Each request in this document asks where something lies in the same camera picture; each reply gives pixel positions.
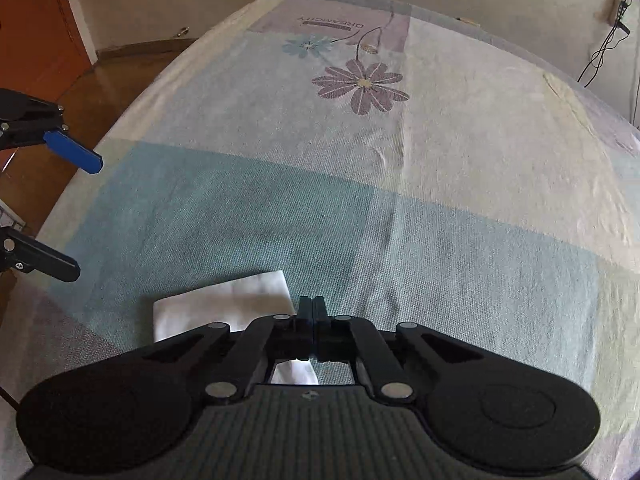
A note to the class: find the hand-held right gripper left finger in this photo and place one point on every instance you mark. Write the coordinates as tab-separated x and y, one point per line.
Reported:
303	317

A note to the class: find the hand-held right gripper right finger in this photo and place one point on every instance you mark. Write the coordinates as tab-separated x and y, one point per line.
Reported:
321	317

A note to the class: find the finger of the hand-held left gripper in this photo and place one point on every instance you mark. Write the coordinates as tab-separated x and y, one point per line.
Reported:
75	154
47	260

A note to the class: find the white printed long-sleeve shirt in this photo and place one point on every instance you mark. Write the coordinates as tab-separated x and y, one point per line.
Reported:
225	295

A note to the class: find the floral patchwork bed sheet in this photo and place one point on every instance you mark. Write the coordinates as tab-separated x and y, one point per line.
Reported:
350	185

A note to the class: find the orange wooden door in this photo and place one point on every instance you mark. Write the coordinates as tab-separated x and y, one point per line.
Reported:
35	20

